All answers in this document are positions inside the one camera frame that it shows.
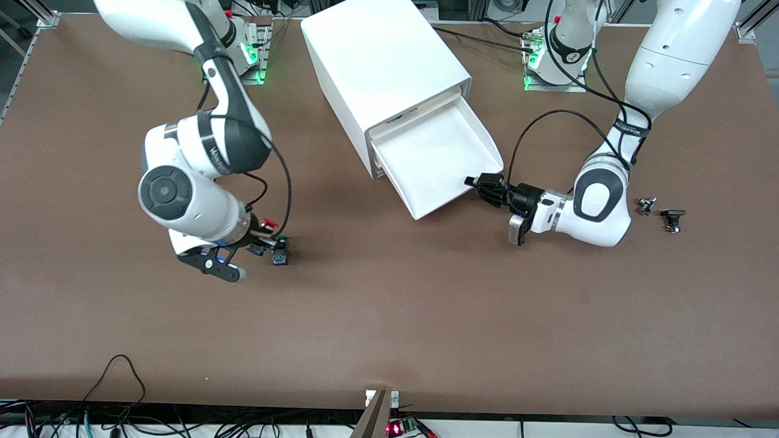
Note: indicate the white plastic drawer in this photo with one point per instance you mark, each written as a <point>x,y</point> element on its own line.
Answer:
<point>382,171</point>
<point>444,164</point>
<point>420,112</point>

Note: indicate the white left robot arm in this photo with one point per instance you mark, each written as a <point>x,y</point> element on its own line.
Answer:
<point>669,55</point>

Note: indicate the small silver metal component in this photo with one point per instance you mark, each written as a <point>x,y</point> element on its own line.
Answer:
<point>646,205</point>

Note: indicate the small black switch component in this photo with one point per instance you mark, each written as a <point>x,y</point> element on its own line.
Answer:
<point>672,218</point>

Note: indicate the aluminium frame profile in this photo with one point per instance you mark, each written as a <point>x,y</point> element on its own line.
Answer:
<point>42,15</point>

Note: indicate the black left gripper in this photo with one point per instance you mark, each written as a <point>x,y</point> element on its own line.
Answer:
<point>524,196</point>

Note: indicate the green push button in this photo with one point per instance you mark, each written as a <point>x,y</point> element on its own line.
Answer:
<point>281,254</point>

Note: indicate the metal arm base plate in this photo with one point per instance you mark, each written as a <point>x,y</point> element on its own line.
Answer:
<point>581,85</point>
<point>263,55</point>

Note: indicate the red push button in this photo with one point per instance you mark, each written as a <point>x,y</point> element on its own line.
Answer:
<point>255,249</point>

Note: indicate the white drawer cabinet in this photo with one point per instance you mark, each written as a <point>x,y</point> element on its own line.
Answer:
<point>377,55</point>

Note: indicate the grey metal bracket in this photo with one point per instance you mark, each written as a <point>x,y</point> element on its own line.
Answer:
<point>374,417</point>

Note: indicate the circuit board with red light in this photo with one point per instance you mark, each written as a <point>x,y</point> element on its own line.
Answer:
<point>403,427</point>

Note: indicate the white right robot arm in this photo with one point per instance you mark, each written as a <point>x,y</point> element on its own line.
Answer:
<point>201,152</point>

